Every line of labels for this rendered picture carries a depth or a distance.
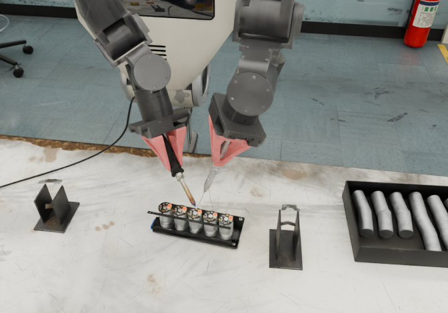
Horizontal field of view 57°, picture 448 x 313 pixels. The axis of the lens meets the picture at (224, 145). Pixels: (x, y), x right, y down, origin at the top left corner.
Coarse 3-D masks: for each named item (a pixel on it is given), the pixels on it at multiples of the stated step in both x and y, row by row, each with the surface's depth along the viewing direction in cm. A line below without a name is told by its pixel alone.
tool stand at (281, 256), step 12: (288, 204) 71; (276, 240) 74; (288, 240) 75; (300, 240) 75; (276, 252) 72; (288, 252) 73; (300, 252) 73; (276, 264) 71; (288, 264) 71; (300, 264) 71
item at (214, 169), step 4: (224, 144) 65; (228, 144) 65; (224, 148) 65; (220, 152) 66; (224, 152) 65; (220, 156) 66; (212, 164) 68; (212, 168) 67; (216, 168) 67; (212, 172) 68; (216, 172) 68; (208, 176) 69; (212, 176) 68; (208, 180) 69; (212, 180) 69; (204, 184) 70; (208, 184) 69
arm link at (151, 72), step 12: (144, 24) 70; (144, 36) 70; (144, 48) 62; (108, 60) 68; (120, 60) 67; (132, 60) 62; (144, 60) 62; (156, 60) 63; (132, 72) 64; (144, 72) 63; (156, 72) 63; (168, 72) 64; (144, 84) 63; (156, 84) 64
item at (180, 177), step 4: (180, 172) 75; (176, 176) 75; (180, 176) 75; (184, 176) 75; (180, 180) 75; (184, 180) 75; (184, 184) 75; (184, 188) 74; (188, 188) 75; (188, 192) 74; (188, 196) 74; (192, 196) 74; (192, 200) 73; (192, 204) 74
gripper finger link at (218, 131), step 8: (216, 112) 61; (216, 120) 61; (216, 128) 60; (216, 136) 60; (216, 144) 62; (240, 144) 63; (216, 152) 64; (232, 152) 65; (240, 152) 64; (216, 160) 66; (224, 160) 66
